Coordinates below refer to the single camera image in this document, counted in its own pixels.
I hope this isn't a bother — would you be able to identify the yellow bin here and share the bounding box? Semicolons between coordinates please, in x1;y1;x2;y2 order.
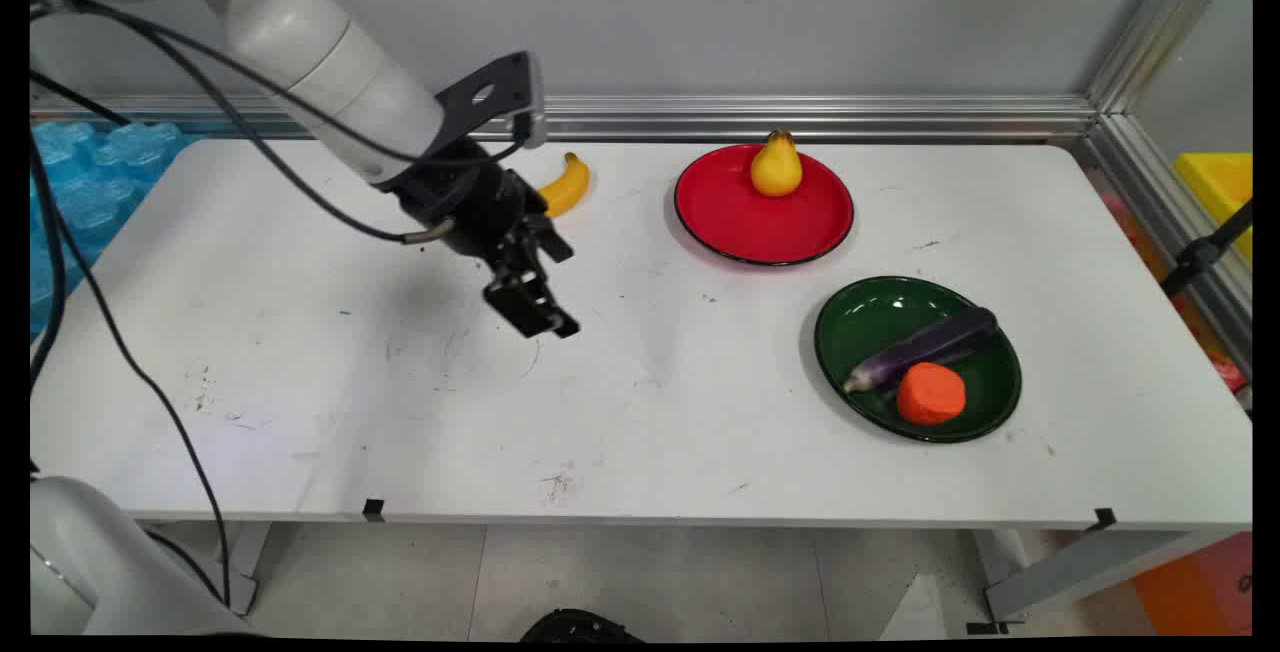
1173;152;1253;265

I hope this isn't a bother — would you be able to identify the red plate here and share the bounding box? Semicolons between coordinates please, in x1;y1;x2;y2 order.
673;143;856;267

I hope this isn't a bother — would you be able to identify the black round object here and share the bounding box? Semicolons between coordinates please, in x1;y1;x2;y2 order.
519;608;647;645

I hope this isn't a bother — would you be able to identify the aluminium side frame rail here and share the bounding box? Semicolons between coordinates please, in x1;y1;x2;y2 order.
1078;112;1253;375

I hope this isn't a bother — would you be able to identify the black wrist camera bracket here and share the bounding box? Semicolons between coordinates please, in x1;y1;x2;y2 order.
433;51;550;151

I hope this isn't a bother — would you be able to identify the black camera cable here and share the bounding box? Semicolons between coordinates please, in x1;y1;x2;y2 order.
30;0;533;173

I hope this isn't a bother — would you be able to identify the black cable with silver plug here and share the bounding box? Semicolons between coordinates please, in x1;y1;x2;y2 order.
30;32;459;609

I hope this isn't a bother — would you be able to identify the purple eggplant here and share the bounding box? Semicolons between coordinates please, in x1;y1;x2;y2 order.
844;307;1001;396

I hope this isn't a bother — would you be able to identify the orange box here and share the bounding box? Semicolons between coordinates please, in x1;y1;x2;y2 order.
1130;532;1253;639

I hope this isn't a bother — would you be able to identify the grey table leg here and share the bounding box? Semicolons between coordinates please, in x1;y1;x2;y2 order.
212;521;273;619
972;528;1233;635

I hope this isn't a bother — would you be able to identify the upright aluminium frame post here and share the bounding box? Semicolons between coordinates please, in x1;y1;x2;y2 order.
1085;0;1251;115

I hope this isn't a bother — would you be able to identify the horizontal aluminium frame rail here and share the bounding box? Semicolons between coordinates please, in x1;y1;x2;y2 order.
30;94;1101;144

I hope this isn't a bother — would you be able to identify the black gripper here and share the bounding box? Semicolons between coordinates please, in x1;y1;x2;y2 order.
383;140;582;340

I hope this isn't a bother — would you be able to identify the yellow pear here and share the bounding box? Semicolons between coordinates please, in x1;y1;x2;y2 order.
750;129;805;199

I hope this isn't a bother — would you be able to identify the yellow banana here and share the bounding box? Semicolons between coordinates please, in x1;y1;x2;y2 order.
536;152;592;221

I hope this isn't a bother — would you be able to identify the dark green plate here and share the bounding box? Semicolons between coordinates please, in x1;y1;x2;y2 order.
813;276;1023;444

